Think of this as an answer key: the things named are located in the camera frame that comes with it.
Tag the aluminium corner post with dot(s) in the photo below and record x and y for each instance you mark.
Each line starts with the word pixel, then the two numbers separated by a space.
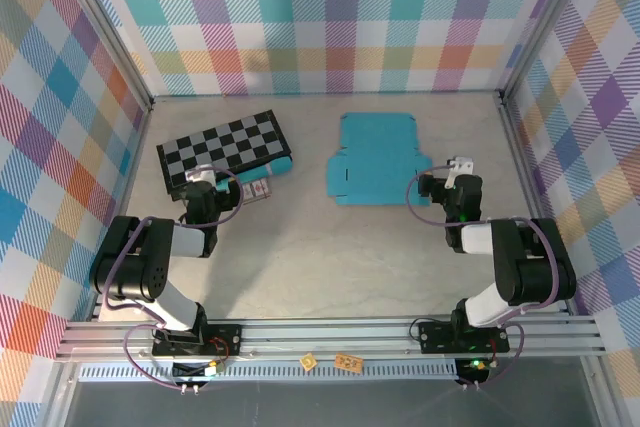
pixel 100 27
pixel 545 27

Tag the black right controller board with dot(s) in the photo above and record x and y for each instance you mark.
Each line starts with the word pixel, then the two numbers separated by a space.
pixel 475 368

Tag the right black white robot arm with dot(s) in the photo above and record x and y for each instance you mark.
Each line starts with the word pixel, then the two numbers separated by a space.
pixel 525 267

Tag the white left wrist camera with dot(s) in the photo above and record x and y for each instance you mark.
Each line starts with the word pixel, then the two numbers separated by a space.
pixel 197 175

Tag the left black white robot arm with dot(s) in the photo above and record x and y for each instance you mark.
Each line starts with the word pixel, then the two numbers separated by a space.
pixel 150 267

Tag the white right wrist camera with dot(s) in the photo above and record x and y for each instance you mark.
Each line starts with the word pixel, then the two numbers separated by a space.
pixel 460 167

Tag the black grey checkerboard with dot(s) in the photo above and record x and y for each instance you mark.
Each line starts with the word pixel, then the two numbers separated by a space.
pixel 222 149

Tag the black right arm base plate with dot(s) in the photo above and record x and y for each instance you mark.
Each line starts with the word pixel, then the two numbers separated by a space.
pixel 435 337

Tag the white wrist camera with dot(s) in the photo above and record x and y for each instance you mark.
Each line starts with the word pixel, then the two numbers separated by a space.
pixel 197 175
pixel 460 167

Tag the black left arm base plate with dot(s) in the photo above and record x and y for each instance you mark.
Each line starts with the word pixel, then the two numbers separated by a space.
pixel 225 342

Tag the small yellow tag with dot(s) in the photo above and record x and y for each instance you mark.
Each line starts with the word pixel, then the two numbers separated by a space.
pixel 308 362

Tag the black controller board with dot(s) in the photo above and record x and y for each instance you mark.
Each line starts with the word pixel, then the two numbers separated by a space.
pixel 475 368
pixel 200 371

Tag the playing card box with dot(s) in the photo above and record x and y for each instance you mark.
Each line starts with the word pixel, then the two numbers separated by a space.
pixel 257 190

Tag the orange printed tag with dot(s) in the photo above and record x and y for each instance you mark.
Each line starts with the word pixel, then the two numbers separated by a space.
pixel 348 362

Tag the teal paper box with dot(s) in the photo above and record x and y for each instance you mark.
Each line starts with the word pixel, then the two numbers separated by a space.
pixel 377 157

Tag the black left controller board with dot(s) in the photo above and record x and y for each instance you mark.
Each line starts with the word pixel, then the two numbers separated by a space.
pixel 200 371

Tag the aluminium frame rail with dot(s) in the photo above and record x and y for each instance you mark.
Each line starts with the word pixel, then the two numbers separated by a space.
pixel 325 339

